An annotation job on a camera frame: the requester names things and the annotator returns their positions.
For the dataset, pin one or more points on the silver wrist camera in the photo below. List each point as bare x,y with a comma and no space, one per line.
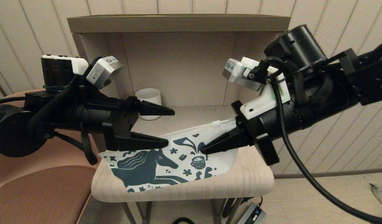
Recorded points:
237,71
100,71

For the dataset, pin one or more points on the white ribbed ceramic mug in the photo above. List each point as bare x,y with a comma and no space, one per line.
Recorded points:
150,95

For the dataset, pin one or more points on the grey power adapter brick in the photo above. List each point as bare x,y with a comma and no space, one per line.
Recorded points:
251,216

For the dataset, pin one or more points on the white horse print bag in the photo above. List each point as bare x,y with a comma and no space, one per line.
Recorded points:
222,158

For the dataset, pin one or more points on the brown baseboard strip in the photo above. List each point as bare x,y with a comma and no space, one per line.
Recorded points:
349,172

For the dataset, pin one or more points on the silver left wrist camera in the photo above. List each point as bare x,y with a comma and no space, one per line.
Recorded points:
100,71

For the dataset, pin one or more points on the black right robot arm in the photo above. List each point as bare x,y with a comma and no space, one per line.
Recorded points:
303,43

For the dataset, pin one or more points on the pink brown upholstered chair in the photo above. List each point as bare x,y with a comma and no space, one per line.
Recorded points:
38,199

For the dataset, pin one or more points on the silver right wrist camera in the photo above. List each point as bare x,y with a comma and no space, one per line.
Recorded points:
237,71

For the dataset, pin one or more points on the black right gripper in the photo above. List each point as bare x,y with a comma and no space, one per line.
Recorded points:
281,121

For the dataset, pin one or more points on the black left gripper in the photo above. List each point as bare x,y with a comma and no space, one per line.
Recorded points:
91,115

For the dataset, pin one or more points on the beige wooden nightstand shelf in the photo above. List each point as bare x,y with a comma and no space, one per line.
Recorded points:
178,25

